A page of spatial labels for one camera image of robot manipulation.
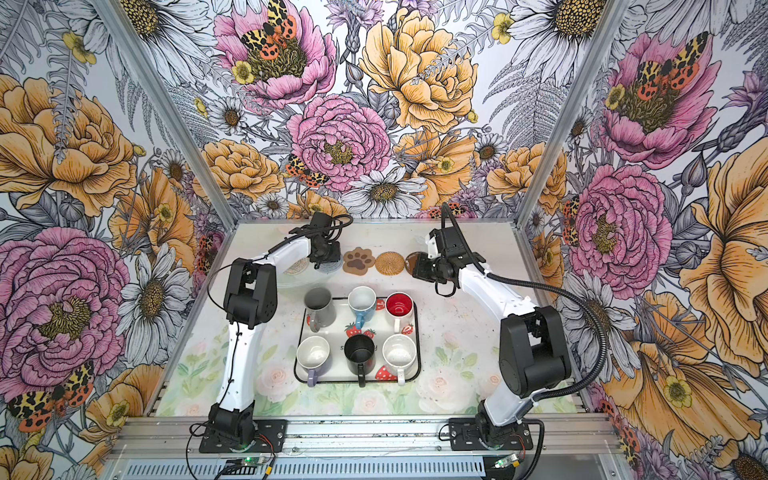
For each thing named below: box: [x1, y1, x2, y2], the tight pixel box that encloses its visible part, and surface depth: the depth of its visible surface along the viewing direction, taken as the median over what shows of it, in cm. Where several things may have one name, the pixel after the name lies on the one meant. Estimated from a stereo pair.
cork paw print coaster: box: [343, 246, 376, 276], surface depth 111 cm
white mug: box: [382, 334, 418, 386], surface depth 83 cm
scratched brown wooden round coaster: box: [405, 251, 419, 276], surface depth 111 cm
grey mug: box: [304, 287, 337, 333], surface depth 90 cm
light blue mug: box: [347, 285, 377, 330], surface depth 91 cm
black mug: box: [344, 334, 376, 388], surface depth 81 cm
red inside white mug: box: [385, 291, 414, 333], surface depth 92 cm
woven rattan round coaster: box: [375, 251, 405, 276], surface depth 111 cm
